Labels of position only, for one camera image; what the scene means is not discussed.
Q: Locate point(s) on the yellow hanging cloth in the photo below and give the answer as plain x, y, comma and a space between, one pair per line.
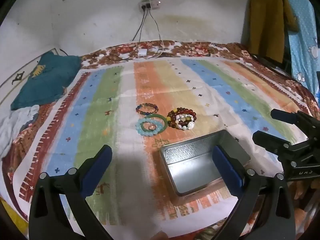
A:
267, 17

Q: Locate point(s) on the white charger block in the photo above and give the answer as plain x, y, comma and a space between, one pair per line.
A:
142, 52

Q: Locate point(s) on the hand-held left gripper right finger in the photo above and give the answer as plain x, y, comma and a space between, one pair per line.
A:
225, 166

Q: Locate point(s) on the blue printed curtain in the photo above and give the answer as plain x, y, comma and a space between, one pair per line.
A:
306, 35

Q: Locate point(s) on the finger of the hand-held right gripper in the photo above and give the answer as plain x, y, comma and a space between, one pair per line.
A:
271, 140
287, 117

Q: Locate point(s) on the white grey cloth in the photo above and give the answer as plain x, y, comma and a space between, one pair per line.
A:
15, 127

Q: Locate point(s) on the teal quilted pillow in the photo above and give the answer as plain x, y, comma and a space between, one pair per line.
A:
45, 80

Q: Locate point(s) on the white wall power strip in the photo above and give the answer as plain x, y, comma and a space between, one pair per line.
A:
149, 5

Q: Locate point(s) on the green jade bangle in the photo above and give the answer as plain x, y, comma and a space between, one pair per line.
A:
163, 120

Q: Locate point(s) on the silver metal tin box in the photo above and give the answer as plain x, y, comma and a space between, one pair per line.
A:
190, 166

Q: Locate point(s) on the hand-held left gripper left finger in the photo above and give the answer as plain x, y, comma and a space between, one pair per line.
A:
99, 168

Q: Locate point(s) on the striped printed mat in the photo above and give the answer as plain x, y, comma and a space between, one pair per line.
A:
105, 100

